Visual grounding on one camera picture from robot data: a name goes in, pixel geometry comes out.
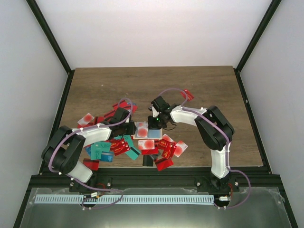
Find light blue slotted cable duct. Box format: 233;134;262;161
34;194;214;205

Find red gold VIP card right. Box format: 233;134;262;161
157;134;176;159

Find red stripe card back left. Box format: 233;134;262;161
113;100;137;114

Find red stripe card bottom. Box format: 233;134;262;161
154;158;174;171

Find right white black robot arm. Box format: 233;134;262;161
148;96;235;191

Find red white circle card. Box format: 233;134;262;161
136;122;148;138
138;139;159;155
174;141;188;157
77;113;94;127

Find black card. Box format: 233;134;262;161
142;154;158;167

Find teal vip card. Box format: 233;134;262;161
115;135;141;161
90;142;111;160

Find red card lone back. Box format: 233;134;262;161
180;89;194;101

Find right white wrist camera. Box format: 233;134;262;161
149;106;159;118

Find blue chip card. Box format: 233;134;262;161
100;152;114;162

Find teal VIP card upper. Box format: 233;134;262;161
115;135;141;161

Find red gold VIP card centre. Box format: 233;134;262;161
110;139;131;156

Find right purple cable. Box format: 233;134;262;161
158;88;252;210

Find black frame post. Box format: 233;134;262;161
25;0;73;74
236;0;283;72

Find black aluminium front rail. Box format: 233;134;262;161
30;167;282;190

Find red gold vip card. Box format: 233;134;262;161
157;134;176;159
110;139;131;156

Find teal VIP card lower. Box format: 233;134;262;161
90;142;111;160

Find black frame post right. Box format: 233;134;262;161
236;0;283;72

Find dark red stripe card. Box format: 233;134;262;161
83;158;100;171

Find blue VIP card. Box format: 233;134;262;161
147;129;162;140

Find black frame post left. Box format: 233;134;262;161
25;0;73;74

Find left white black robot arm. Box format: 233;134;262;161
41;107;135;192

